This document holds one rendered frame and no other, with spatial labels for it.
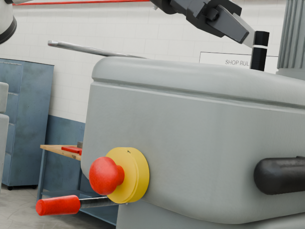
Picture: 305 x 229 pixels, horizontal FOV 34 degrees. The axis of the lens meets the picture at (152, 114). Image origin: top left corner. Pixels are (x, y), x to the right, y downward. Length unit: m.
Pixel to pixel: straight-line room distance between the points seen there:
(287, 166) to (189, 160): 0.10
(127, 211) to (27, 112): 7.31
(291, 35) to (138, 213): 0.41
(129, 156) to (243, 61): 5.31
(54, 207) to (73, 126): 7.22
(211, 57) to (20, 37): 4.28
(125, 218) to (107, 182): 0.20
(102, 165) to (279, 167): 0.18
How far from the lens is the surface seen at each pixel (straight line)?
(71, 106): 7.92
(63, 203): 0.63
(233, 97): 0.49
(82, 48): 0.62
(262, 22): 5.78
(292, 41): 0.89
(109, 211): 6.56
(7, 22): 0.87
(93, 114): 0.61
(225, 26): 0.71
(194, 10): 0.71
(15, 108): 7.94
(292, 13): 0.91
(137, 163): 0.53
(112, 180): 0.52
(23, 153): 8.06
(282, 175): 0.48
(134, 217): 0.70
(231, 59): 5.92
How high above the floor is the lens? 1.86
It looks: 3 degrees down
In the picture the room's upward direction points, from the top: 8 degrees clockwise
